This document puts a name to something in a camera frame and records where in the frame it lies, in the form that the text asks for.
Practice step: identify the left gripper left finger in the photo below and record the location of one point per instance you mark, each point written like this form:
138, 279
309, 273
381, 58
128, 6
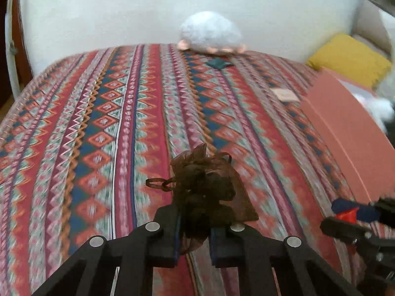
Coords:
122, 266

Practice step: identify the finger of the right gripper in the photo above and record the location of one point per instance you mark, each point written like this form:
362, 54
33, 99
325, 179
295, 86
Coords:
381, 211
377, 253

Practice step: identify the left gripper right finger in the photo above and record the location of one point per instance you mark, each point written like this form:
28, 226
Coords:
272, 267

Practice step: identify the brown organza pouch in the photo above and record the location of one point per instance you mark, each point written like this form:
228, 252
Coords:
208, 193

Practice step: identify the white dog plush red bib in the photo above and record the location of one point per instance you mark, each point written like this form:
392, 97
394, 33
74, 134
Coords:
380, 109

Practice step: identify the salmon pink storage box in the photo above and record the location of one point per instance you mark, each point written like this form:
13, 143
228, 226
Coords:
362, 151

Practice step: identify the patterned red bedspread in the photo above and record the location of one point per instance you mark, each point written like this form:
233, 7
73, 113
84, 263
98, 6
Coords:
84, 136

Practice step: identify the small beige card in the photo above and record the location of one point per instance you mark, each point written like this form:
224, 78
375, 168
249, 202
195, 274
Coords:
285, 95

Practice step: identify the yellow cushion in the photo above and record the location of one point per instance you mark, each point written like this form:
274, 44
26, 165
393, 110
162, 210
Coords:
352, 59

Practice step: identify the grey hedgehog plush toy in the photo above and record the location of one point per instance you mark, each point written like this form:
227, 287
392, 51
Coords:
208, 32

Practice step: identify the white pipe on wall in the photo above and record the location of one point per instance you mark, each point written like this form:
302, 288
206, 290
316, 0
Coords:
11, 51

